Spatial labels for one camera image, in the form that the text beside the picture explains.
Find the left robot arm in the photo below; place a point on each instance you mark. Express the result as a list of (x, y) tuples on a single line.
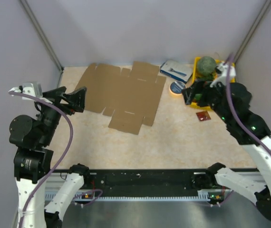
[(32, 136)]

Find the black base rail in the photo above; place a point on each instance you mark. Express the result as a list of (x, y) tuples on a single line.
[(149, 182)]

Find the tape roll blue label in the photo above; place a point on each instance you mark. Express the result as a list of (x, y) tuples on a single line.
[(176, 88)]

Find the brown cardboard box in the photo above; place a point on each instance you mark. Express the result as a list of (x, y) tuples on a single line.
[(129, 96)]

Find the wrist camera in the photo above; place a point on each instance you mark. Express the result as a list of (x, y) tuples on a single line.
[(29, 88), (222, 70)]

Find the green melon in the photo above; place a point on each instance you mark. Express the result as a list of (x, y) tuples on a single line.
[(206, 66)]

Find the small red packet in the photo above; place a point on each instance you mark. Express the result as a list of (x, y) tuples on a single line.
[(203, 116)]

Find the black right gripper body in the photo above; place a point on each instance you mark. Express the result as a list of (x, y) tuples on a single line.
[(210, 95)]

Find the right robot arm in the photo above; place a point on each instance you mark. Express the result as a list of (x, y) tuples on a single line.
[(251, 133)]

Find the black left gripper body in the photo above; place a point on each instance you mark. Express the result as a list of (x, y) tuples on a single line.
[(62, 106)]

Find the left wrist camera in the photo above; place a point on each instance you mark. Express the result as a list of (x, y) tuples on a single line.
[(29, 88)]

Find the yellow plastic basket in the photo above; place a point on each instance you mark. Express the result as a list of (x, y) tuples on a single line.
[(196, 76)]

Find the blue white razor package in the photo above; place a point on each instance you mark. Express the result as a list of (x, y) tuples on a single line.
[(176, 70)]

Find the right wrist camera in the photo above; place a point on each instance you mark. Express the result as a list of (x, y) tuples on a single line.
[(222, 70)]

